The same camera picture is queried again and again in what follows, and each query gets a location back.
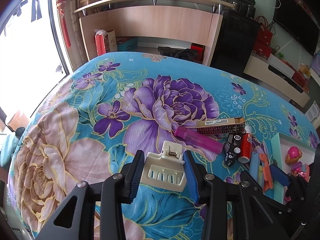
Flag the black water dispenser cabinet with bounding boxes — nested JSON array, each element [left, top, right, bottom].
[[210, 0, 259, 76]]

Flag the red gift bag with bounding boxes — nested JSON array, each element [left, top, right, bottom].
[[252, 15, 274, 59]]

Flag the magenta lighter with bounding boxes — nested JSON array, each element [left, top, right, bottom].
[[174, 126, 223, 154]]

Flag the floral blue tablecloth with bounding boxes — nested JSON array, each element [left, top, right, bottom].
[[8, 52, 319, 237]]

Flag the pink dog toy figure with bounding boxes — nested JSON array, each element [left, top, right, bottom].
[[285, 146, 310, 200]]

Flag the red white glue bottle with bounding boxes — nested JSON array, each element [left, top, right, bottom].
[[238, 125, 252, 164]]

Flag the black toy car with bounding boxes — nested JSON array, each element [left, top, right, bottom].
[[223, 133, 244, 167]]

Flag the white tray with teal rim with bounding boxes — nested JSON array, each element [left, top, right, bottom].
[[269, 132, 317, 204]]

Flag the cream TV stand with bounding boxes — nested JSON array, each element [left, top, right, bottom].
[[244, 55, 310, 107]]

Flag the red paper bag floor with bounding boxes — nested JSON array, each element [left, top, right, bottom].
[[94, 29, 118, 56]]

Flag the cream hair claw clip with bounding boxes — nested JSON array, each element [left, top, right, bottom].
[[140, 141, 187, 192]]

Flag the black bag under desk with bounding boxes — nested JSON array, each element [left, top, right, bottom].
[[157, 46, 198, 62]]

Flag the black wall television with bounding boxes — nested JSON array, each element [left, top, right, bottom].
[[273, 0, 319, 55]]

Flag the wooden curved shelf desk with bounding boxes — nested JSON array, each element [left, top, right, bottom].
[[75, 0, 235, 66]]

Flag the white flat box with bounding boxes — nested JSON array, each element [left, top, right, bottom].
[[267, 54, 295, 78]]

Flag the gold black patterned box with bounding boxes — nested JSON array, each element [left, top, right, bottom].
[[196, 117, 245, 135]]

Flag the red hanging knot ornament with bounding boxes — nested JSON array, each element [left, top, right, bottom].
[[56, 0, 71, 48]]

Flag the teal storage box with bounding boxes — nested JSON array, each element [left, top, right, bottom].
[[116, 37, 138, 51]]

